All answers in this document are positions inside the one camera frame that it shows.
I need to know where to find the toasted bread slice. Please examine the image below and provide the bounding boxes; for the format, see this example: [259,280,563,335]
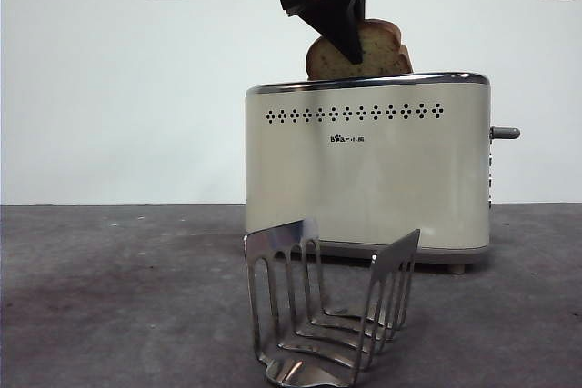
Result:
[305,18,416,82]

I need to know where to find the grey toaster lever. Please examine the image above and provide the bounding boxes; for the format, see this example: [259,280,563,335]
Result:
[489,125,521,141]

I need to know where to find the cream two-slot toaster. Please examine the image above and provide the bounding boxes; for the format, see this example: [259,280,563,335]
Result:
[244,71,493,276]

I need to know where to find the steel toast rack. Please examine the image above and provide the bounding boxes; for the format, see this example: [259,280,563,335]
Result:
[242,218,422,388]

